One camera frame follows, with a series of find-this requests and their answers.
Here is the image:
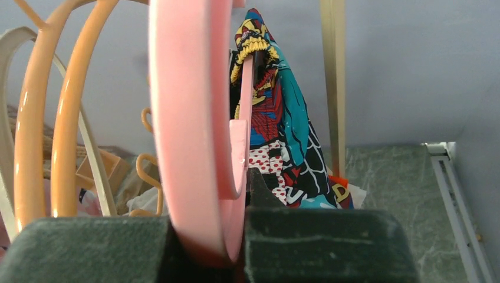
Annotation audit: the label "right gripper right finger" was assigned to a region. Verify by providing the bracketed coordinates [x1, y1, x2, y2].
[244, 169, 420, 282]

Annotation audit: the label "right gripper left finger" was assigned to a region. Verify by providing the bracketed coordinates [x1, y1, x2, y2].
[1, 217, 219, 282]

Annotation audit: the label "comic print shorts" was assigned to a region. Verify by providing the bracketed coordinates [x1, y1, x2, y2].
[229, 9, 342, 209]

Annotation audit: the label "orange plastic hanger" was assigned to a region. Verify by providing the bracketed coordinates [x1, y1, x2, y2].
[12, 0, 165, 233]

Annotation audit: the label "wooden clothes rack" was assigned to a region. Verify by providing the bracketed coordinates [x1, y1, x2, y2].
[320, 0, 346, 177]

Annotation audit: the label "aluminium frame rails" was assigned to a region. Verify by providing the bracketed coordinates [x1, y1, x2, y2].
[423, 142, 496, 282]

